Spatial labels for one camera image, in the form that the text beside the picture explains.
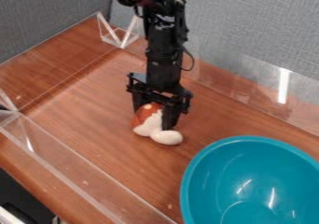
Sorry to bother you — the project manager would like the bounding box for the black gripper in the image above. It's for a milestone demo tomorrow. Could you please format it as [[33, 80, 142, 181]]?
[[126, 54, 194, 130]]

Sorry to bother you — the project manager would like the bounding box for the red and white toy mushroom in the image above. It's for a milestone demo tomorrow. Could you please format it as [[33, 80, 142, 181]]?
[[131, 103, 183, 146]]

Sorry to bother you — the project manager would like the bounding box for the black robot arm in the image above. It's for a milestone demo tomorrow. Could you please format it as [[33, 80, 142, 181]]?
[[118, 0, 192, 130]]

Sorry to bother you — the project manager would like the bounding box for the blue plastic bowl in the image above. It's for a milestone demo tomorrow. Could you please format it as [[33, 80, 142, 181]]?
[[179, 135, 319, 224]]

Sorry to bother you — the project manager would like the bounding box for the clear acrylic back barrier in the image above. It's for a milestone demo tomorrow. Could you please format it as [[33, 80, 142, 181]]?
[[96, 11, 319, 138]]

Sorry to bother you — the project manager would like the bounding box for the clear acrylic barrier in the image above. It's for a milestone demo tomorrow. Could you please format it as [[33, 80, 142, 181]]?
[[0, 90, 178, 224], [96, 11, 319, 138]]

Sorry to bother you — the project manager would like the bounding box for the clear acrylic front barrier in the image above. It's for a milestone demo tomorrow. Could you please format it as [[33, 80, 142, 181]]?
[[0, 90, 178, 224]]

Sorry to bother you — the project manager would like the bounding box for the black and white corner object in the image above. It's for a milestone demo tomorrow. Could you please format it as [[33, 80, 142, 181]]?
[[0, 168, 68, 224]]

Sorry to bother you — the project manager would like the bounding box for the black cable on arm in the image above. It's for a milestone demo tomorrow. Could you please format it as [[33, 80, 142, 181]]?
[[179, 45, 196, 72]]

